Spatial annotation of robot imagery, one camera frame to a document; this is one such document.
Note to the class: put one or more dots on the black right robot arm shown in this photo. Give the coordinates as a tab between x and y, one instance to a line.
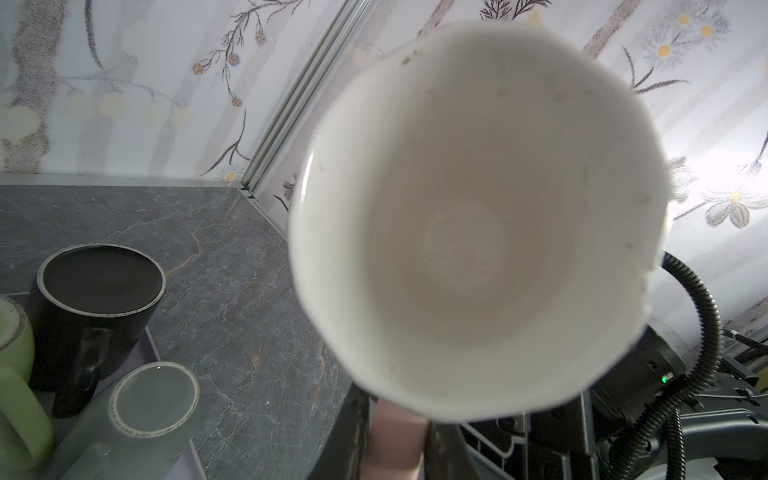
723	428

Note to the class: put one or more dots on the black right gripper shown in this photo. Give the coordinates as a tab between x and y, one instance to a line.
554	444

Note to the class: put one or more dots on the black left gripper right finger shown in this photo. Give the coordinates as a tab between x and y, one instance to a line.
446	456

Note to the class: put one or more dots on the light green mug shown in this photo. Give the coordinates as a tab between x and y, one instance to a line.
27	435

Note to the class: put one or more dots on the grey mug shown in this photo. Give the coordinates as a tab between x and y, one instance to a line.
136	428

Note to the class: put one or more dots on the black mug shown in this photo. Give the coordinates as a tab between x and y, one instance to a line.
88	307

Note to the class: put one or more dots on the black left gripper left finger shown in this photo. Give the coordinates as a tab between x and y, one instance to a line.
342	455

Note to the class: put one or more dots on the pink mug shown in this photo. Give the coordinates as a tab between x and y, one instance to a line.
474	229

